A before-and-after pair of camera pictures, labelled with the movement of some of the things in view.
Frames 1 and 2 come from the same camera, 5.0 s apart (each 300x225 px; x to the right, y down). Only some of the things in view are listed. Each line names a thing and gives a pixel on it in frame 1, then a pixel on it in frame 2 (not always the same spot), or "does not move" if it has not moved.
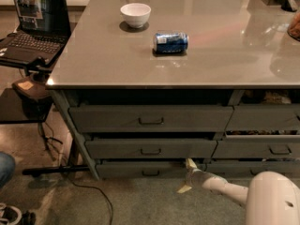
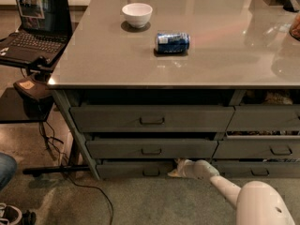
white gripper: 200,178 → 187,169
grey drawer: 150,148 does not move
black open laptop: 44,26 does not move
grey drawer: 247,169 does not move
